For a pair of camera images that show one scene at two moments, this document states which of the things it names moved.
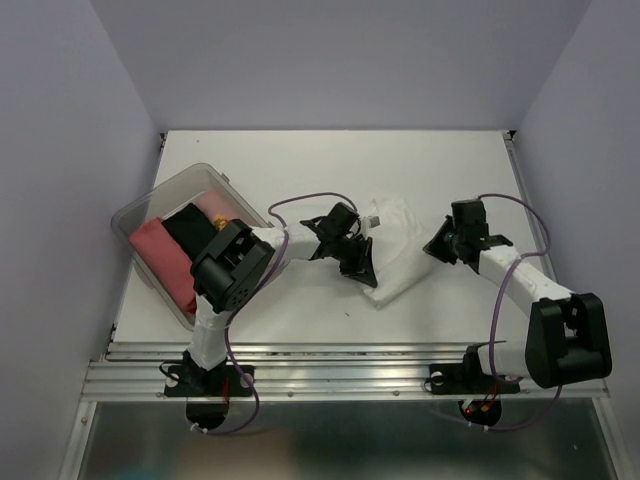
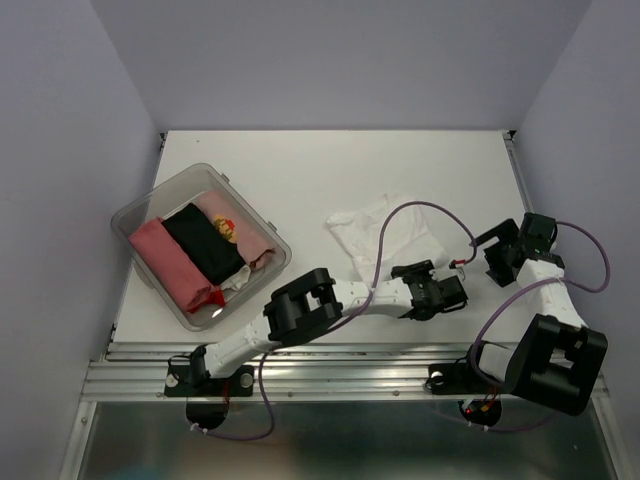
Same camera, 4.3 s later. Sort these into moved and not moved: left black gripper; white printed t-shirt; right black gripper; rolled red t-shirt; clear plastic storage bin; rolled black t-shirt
Moved: left black gripper; right black gripper
Not moved: white printed t-shirt; rolled red t-shirt; rolled black t-shirt; clear plastic storage bin
